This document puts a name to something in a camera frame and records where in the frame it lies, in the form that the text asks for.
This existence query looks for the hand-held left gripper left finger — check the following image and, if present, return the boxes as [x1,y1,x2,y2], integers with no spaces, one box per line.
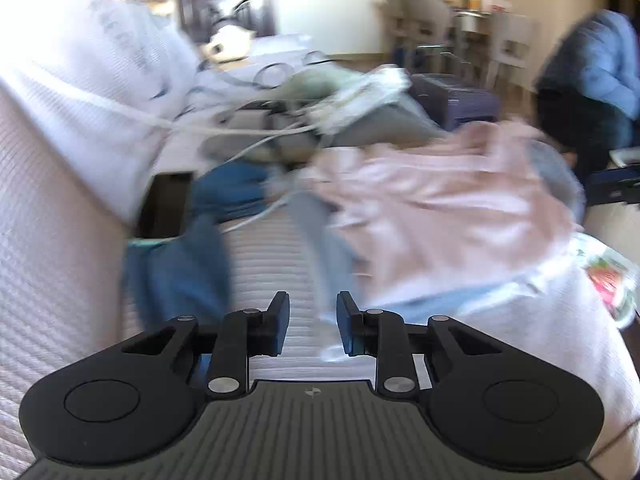
[121,291,292,401]

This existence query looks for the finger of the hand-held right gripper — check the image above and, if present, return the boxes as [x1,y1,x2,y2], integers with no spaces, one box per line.
[585,166,640,207]

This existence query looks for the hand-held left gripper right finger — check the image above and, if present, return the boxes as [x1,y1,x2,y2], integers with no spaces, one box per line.
[335,291,504,401]

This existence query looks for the grey laptop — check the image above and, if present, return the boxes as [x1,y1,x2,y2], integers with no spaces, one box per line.
[607,147,640,168]

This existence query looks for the trash bin with plastic bag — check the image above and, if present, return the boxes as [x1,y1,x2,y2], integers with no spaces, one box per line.
[571,244,640,330]

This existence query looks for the grey cushion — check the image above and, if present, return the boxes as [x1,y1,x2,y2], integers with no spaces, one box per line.
[200,75,447,163]

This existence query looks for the dark blue cloth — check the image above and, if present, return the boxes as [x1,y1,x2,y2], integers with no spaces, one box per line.
[122,164,282,328]

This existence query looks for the dining table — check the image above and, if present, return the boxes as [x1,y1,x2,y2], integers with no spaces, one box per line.
[452,7,501,63]

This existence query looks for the white printed cushion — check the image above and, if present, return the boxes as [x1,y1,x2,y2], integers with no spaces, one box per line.
[0,0,203,226]

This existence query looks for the thin white charging cable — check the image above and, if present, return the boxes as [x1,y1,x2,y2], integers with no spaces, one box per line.
[220,187,303,235]

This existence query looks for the black power cable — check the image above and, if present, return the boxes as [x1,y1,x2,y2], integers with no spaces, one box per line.
[197,60,346,92]

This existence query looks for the beige dining chair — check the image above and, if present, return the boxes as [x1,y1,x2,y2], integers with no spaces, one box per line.
[380,0,416,58]
[486,10,540,92]
[405,0,457,77]

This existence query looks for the thick white cable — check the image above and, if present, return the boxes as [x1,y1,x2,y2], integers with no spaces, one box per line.
[27,60,326,137]

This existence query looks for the cream plush toy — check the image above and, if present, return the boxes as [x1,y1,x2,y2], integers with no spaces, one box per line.
[202,25,257,61]

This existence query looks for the bottles on table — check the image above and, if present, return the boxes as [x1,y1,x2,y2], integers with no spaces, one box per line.
[460,0,516,13]

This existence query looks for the black smartphone teal case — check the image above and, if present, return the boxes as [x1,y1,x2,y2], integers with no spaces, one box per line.
[134,172,195,239]

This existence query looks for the pale green cloth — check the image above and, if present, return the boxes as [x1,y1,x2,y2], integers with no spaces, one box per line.
[277,66,353,107]

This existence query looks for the white power strip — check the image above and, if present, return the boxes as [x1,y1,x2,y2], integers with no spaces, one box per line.
[315,66,412,135]

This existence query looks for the pale pink garment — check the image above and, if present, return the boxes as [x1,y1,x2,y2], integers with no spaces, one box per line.
[309,122,577,308]

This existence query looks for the dark purple space heater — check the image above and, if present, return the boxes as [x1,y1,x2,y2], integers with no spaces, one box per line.
[410,72,502,133]

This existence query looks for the grey-blue pants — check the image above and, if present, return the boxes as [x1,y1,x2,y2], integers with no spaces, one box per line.
[287,140,587,326]

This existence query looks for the white quilted sofa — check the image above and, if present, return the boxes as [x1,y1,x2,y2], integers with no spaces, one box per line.
[0,85,640,480]

